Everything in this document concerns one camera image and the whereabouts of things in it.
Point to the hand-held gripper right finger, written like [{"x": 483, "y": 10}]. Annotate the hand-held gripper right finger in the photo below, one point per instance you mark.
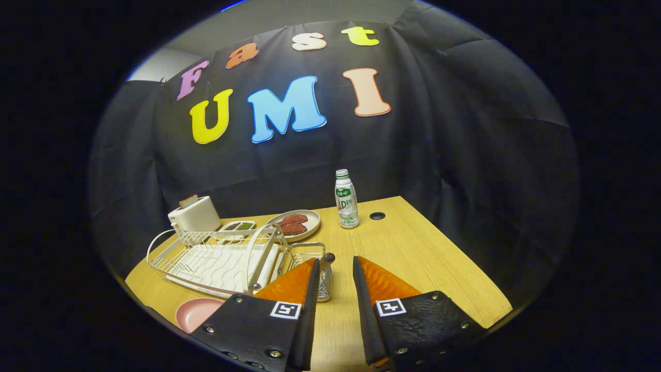
[{"x": 364, "y": 310}]

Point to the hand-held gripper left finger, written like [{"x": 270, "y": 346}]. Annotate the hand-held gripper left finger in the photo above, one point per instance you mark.
[{"x": 310, "y": 310}]

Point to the pink plate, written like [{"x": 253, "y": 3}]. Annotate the pink plate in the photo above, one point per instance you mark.
[{"x": 193, "y": 312}]

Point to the beige round plate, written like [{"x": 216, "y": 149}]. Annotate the beige round plate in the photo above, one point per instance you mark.
[{"x": 313, "y": 222}]

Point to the red meat piece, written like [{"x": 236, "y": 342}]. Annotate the red meat piece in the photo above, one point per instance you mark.
[
  {"x": 294, "y": 219},
  {"x": 293, "y": 229}
]

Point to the white ribbed drip tray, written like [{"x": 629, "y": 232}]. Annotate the white ribbed drip tray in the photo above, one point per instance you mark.
[{"x": 222, "y": 268}]

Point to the white divided tray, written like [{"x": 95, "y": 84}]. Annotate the white divided tray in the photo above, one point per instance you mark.
[{"x": 237, "y": 232}]

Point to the heap of green beans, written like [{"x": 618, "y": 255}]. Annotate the heap of green beans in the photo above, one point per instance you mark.
[{"x": 245, "y": 226}]

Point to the white drink bottle green label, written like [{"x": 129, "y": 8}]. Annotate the white drink bottle green label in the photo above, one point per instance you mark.
[{"x": 347, "y": 204}]

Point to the cream toaster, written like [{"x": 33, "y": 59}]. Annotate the cream toaster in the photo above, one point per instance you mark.
[{"x": 199, "y": 217}]

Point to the toast slice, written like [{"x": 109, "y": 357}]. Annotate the toast slice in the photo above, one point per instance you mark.
[{"x": 188, "y": 201}]

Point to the black backdrop cloth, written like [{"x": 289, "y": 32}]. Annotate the black backdrop cloth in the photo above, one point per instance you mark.
[{"x": 439, "y": 155}]

